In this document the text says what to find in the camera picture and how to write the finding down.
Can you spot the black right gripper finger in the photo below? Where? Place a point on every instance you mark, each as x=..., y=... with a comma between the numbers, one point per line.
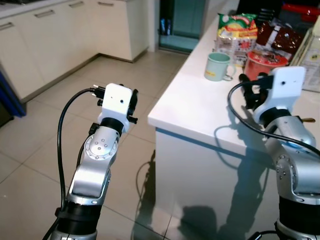
x=245, y=85

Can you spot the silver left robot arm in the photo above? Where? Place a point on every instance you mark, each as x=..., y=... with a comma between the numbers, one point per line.
x=95, y=172

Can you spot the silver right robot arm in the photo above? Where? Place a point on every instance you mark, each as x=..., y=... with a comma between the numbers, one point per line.
x=297, y=170

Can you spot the red instant noodle bowl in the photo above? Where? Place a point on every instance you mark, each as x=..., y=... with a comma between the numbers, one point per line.
x=265, y=62

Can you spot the pale green mug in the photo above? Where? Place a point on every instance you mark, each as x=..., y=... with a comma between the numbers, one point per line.
x=216, y=67

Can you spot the green red noodle packet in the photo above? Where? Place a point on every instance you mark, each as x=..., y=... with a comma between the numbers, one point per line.
x=235, y=35

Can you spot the brown wooden spoon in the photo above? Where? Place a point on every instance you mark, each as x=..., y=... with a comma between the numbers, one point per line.
x=309, y=120

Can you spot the dark red snack packet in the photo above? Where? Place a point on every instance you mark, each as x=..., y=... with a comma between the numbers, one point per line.
x=280, y=40

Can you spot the cream printed paper bag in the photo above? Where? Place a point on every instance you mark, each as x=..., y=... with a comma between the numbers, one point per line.
x=312, y=60

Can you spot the white kitchen island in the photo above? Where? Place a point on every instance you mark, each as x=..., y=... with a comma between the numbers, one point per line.
x=200, y=150

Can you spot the dark glass door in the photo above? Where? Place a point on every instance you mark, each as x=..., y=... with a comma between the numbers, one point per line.
x=185, y=25

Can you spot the red box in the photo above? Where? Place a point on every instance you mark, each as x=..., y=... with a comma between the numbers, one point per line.
x=300, y=14

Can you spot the cream kitchen cabinets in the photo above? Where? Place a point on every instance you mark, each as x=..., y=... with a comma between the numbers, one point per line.
x=50, y=45

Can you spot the blue object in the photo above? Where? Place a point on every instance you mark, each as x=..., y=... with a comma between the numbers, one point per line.
x=10, y=97

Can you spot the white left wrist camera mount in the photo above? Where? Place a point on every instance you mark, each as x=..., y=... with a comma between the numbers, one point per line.
x=117, y=102

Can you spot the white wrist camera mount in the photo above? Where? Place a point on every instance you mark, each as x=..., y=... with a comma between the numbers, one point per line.
x=282, y=90
x=117, y=102

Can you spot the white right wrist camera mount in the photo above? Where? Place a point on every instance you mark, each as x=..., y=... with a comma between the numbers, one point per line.
x=282, y=90

